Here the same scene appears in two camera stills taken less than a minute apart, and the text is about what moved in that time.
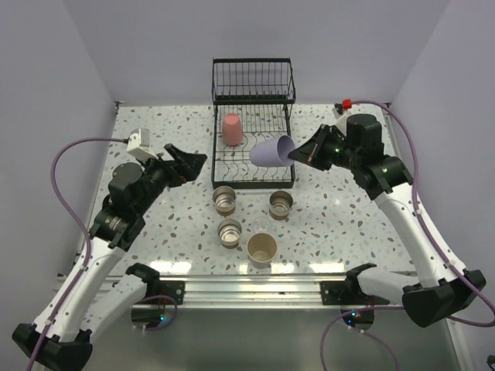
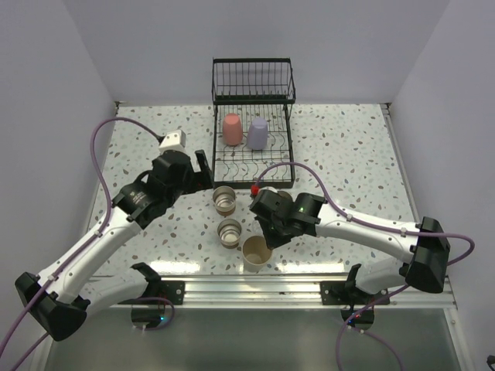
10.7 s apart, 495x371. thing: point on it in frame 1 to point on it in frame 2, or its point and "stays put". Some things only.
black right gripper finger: x=310 y=153 to x=276 y=236
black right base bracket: x=343 y=293 stays put
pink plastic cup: x=232 y=129 stays put
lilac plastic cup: x=271 y=152 to x=257 y=134
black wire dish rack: x=253 y=97 stays put
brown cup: x=230 y=233 stays put
